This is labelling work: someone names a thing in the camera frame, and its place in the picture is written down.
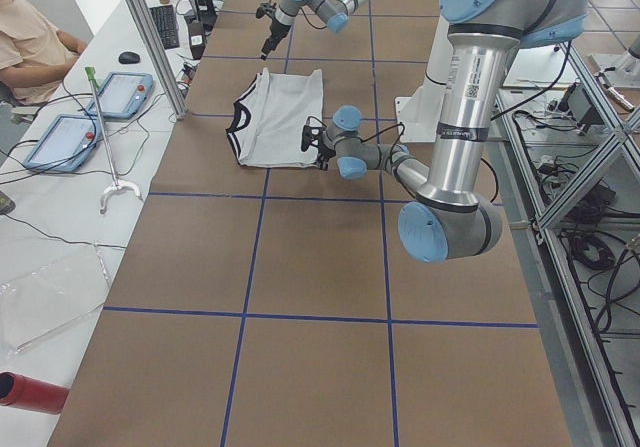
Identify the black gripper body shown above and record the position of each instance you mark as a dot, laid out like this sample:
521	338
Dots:
322	150
275	31

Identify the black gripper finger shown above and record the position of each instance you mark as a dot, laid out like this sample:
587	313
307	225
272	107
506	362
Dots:
322	163
268	47

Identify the grey cartoon print t-shirt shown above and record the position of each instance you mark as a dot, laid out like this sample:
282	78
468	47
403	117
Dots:
269	117

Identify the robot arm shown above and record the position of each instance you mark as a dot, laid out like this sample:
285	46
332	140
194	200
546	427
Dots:
446	218
333	13

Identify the black keyboard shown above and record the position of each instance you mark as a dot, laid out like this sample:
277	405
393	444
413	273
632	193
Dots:
165	21

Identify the black computer mouse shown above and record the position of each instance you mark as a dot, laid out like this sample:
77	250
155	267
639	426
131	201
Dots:
128	58

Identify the far teach pendant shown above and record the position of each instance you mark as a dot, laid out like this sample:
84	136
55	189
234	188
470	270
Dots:
121	94

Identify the teach pendant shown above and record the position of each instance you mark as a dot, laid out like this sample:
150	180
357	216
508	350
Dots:
121	94
67	143

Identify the metal reacher grabber tool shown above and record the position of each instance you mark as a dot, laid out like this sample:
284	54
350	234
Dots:
117	185

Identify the near teach pendant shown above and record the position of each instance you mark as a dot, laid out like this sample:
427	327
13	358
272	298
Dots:
67	143

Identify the seated person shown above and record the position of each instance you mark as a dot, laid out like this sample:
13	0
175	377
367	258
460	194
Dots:
36	55

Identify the white paper in plastic sleeve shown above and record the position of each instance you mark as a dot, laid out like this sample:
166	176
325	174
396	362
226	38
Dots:
41	304

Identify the red cylinder bottle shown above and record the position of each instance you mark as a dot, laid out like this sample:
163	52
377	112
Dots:
21	392

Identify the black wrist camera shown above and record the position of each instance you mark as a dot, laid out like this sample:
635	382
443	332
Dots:
311	137
266	9

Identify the white camera pole base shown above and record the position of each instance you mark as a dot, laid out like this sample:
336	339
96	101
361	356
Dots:
420	113

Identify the aluminium frame post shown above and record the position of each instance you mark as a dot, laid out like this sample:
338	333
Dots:
146	27

